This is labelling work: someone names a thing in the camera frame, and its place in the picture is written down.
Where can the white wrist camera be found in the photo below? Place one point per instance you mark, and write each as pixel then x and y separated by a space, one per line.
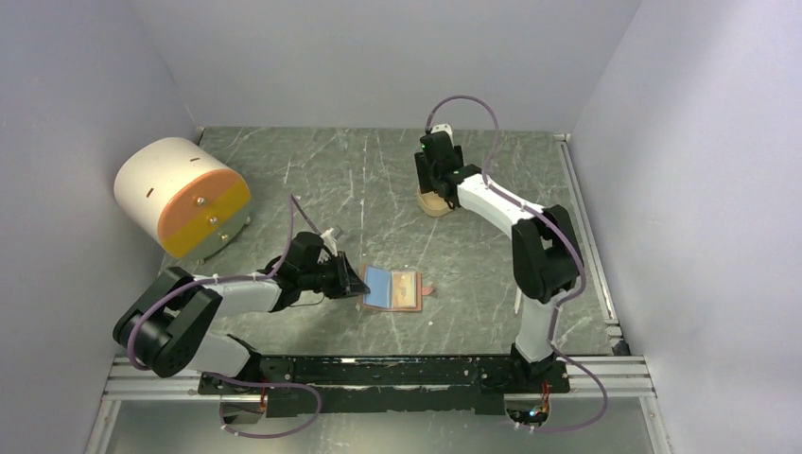
pixel 445 128
pixel 330 239

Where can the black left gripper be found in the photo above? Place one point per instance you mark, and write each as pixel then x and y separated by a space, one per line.
pixel 347 282

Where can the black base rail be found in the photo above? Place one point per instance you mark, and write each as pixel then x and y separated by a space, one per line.
pixel 482 383

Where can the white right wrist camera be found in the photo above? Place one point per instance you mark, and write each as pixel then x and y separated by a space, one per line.
pixel 445 128

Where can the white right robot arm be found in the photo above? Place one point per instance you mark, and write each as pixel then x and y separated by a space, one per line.
pixel 543 242

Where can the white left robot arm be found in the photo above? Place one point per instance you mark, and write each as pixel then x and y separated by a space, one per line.
pixel 167 329

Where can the beige oval tray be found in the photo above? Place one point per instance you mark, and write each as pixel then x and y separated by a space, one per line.
pixel 432 204

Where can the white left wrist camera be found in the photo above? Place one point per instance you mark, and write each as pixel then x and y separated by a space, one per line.
pixel 330 239

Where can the yellow black striped card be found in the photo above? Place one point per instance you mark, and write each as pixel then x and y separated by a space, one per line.
pixel 404 288

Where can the white pen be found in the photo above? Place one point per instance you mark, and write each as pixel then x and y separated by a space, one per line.
pixel 517 301

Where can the white cylindrical drawer unit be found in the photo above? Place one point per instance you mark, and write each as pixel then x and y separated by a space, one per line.
pixel 188 201

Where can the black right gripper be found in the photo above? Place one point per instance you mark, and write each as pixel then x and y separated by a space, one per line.
pixel 424 180

